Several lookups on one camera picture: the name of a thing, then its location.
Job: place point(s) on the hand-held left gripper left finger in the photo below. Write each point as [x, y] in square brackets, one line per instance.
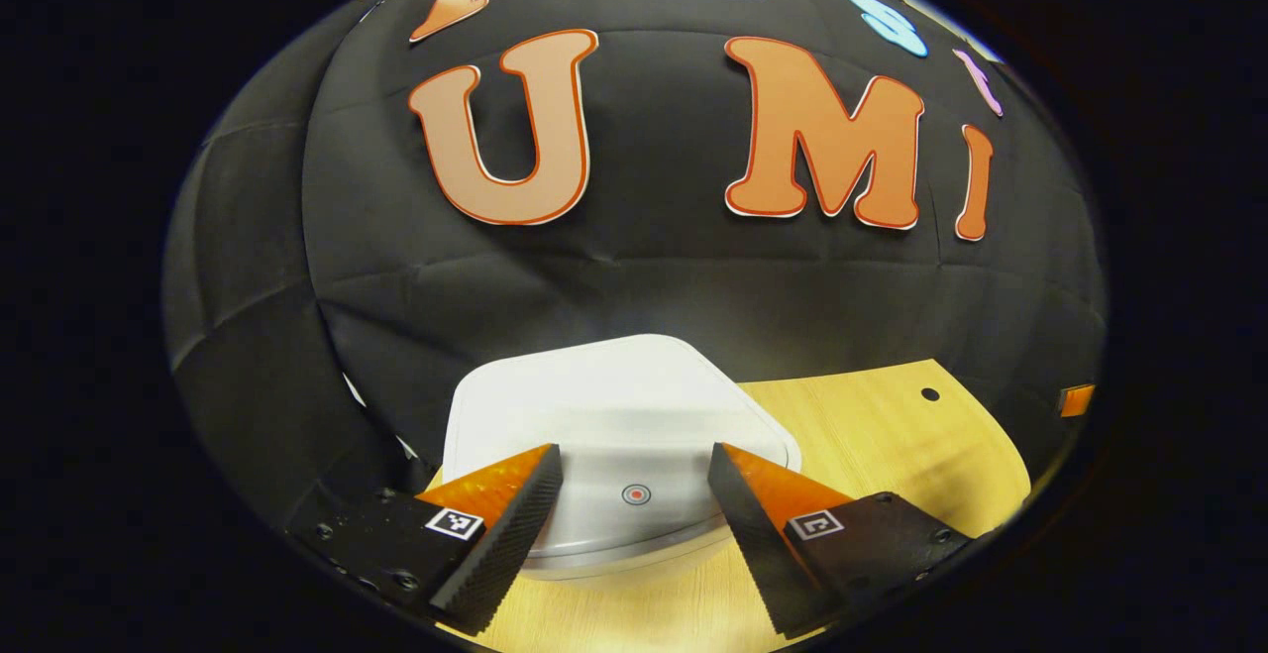
[505, 554]

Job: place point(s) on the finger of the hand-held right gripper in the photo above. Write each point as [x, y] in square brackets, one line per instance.
[1077, 400]

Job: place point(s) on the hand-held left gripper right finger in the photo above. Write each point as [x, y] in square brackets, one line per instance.
[753, 544]

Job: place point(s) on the white desktop garbage bin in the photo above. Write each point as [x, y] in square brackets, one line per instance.
[614, 405]

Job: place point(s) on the wooden desktop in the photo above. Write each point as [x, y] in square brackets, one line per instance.
[872, 435]

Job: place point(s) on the black backdrop cloth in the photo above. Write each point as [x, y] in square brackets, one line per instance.
[644, 276]

